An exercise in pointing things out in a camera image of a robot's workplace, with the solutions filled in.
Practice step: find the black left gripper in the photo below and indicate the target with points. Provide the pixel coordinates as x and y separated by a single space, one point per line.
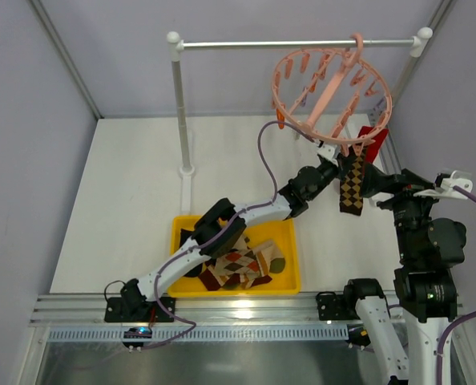
333 168

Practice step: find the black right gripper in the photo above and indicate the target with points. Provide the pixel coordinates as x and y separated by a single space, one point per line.
393 186

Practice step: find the red sock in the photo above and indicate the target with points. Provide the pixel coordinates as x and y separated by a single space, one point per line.
370 152

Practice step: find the pink round clip hanger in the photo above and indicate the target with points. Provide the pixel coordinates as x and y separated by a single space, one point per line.
319 89

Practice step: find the beige striped sock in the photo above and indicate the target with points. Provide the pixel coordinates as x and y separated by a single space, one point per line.
271 256
258 280
211 280

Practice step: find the orange brown argyle sock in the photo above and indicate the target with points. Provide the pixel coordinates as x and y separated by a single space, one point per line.
239 268

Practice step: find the navy blue sock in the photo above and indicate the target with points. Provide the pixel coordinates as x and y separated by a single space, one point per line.
198 269

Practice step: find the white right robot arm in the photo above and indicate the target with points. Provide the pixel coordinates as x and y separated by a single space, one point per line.
428 250

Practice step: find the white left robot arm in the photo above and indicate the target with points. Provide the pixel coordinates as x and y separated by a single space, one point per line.
218 230

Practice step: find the yellow plastic tray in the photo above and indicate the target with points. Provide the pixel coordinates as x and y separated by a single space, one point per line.
287 282

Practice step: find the white metal drying rack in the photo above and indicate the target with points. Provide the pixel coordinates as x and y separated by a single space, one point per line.
176 46

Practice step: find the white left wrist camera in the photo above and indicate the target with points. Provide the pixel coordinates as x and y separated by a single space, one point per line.
328 152

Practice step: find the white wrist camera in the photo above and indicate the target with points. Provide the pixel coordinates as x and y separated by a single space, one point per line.
454 185
328 152

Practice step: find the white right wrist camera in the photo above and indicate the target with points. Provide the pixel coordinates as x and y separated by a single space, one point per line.
454 185

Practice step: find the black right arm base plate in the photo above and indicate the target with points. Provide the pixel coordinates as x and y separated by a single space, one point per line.
332 306

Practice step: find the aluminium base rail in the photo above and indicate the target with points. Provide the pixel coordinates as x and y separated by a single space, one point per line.
87 309

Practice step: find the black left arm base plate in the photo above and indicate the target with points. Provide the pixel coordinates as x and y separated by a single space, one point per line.
118 312

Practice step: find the white slotted cable duct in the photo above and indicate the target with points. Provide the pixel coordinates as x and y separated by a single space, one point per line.
247 333

